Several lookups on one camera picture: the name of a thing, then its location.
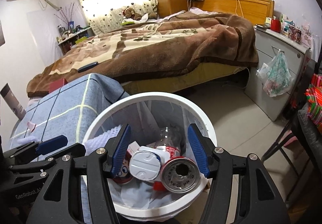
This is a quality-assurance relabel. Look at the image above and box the red jar on cabinet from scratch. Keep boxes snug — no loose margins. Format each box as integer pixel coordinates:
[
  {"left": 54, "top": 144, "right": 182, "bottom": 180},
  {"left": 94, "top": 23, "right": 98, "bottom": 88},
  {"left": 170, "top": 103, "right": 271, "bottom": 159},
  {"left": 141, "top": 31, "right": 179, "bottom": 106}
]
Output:
[{"left": 270, "top": 16, "right": 281, "bottom": 33}]

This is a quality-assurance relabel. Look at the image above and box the dark red box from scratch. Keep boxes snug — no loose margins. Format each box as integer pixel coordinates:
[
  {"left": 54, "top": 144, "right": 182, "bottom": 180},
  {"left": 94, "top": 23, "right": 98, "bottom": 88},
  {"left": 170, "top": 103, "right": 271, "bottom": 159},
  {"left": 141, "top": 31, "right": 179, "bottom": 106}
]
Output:
[{"left": 49, "top": 78, "right": 68, "bottom": 94}]

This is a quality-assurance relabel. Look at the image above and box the grey brown thermos cup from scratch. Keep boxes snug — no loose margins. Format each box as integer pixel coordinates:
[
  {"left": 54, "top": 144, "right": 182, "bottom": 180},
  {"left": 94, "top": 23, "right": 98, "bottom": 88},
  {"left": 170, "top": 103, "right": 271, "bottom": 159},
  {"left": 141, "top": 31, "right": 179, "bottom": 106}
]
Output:
[{"left": 1, "top": 83, "right": 26, "bottom": 120}]

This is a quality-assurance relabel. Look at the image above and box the white foam fruit net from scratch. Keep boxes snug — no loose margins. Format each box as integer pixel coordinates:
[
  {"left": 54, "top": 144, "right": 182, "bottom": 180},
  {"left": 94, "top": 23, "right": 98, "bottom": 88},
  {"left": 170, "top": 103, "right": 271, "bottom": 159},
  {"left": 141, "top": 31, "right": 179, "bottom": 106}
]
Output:
[{"left": 84, "top": 125, "right": 122, "bottom": 155}]

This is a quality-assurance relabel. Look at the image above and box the cluttered white shelf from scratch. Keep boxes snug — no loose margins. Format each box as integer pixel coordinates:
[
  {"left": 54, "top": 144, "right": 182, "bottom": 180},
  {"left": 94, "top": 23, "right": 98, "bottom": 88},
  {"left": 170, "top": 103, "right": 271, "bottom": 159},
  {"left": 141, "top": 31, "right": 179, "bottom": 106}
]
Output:
[{"left": 57, "top": 26, "right": 92, "bottom": 55}]

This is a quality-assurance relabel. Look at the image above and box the blue checked tablecloth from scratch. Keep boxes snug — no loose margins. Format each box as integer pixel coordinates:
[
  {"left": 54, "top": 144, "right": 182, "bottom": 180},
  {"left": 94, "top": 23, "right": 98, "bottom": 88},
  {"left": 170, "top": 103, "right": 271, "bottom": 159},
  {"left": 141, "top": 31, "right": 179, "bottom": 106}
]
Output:
[{"left": 10, "top": 73, "right": 128, "bottom": 221}]

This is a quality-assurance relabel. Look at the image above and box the brown patterned bed blanket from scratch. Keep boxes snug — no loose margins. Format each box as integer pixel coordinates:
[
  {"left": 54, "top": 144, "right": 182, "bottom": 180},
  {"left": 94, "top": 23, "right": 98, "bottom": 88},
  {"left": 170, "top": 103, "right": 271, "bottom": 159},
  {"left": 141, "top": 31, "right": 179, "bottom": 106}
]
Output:
[{"left": 26, "top": 12, "right": 259, "bottom": 97}]

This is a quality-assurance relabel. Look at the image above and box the brown teddy bear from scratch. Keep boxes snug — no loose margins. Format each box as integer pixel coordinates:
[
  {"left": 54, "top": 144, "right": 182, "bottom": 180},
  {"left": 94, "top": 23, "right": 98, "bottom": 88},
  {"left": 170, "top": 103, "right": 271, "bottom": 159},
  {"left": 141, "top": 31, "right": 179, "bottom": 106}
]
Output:
[{"left": 123, "top": 7, "right": 142, "bottom": 21}]

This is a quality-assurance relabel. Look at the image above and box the black remote control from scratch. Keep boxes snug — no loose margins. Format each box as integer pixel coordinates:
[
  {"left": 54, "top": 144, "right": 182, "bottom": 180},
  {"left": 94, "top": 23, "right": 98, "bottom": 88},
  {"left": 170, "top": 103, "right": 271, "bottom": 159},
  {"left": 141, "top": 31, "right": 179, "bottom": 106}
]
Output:
[{"left": 77, "top": 61, "right": 99, "bottom": 73}]

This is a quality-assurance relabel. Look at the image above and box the red milk can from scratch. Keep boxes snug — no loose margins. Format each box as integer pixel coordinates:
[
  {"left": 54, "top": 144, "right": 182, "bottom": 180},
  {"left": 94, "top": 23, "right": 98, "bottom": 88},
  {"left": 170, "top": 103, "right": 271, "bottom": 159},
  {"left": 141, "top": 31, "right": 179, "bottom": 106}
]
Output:
[
  {"left": 160, "top": 157, "right": 200, "bottom": 194},
  {"left": 113, "top": 152, "right": 133, "bottom": 184}
]

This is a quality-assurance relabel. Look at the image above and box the white yogurt cup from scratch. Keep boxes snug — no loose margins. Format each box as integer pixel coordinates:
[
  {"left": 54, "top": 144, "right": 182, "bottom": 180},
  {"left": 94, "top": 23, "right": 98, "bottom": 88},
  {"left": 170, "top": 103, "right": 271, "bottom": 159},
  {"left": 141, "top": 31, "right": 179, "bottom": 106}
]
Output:
[{"left": 129, "top": 146, "right": 170, "bottom": 182}]

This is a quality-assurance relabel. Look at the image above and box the clear plastic cola bottle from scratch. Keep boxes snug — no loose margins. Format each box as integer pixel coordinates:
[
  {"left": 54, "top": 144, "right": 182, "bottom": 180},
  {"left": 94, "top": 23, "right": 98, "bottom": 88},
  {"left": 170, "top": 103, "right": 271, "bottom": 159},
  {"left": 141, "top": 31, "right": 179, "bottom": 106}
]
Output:
[{"left": 154, "top": 126, "right": 186, "bottom": 158}]

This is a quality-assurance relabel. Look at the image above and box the orange wooden headboard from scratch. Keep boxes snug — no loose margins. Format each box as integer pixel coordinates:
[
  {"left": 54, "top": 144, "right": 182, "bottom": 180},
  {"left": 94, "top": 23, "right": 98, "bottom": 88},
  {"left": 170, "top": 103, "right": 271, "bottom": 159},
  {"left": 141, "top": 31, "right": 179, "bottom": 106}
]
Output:
[{"left": 194, "top": 0, "right": 275, "bottom": 25}]

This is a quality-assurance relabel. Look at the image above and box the dried branch vase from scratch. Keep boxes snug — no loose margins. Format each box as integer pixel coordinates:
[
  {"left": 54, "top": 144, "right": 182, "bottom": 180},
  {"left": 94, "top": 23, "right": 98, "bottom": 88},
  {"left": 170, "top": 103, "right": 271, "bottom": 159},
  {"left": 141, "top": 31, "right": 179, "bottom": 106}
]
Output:
[{"left": 54, "top": 2, "right": 75, "bottom": 33}]

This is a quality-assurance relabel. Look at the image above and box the hanging plastic bag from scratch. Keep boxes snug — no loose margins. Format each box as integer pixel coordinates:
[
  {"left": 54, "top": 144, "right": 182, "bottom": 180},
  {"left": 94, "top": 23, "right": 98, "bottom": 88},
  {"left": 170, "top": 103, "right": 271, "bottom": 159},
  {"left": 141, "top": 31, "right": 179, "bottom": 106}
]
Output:
[{"left": 256, "top": 51, "right": 294, "bottom": 97}]

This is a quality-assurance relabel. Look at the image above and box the grey drawer cabinet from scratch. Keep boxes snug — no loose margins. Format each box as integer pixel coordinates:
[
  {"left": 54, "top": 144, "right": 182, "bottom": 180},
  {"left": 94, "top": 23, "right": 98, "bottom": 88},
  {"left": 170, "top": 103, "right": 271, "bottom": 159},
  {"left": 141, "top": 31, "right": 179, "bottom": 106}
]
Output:
[{"left": 245, "top": 26, "right": 312, "bottom": 121}]

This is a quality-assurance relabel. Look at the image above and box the black metal chair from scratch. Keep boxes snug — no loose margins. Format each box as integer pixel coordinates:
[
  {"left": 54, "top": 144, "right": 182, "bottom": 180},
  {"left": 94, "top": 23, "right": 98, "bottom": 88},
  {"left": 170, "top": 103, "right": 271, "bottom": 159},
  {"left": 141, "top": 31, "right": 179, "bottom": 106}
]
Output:
[{"left": 261, "top": 60, "right": 320, "bottom": 205}]

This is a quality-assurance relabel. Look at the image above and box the white round trash bin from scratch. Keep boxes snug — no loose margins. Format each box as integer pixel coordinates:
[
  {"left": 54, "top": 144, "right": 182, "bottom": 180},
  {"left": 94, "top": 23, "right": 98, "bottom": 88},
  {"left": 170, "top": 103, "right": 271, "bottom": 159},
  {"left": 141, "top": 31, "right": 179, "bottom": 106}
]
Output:
[{"left": 82, "top": 92, "right": 217, "bottom": 222}]

